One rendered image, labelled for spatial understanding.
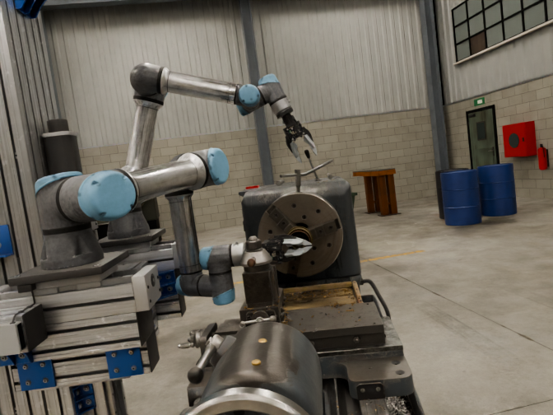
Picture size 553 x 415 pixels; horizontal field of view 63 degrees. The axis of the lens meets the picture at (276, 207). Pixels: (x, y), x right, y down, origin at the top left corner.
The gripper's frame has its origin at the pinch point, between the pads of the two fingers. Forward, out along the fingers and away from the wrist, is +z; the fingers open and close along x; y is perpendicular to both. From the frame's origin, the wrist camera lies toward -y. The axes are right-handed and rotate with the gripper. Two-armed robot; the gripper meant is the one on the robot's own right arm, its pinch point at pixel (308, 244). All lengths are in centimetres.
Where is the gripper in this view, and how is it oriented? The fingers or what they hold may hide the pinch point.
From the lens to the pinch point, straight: 147.0
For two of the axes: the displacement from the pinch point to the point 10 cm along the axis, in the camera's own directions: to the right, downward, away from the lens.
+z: 9.9, -1.2, -1.2
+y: -1.0, 1.1, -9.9
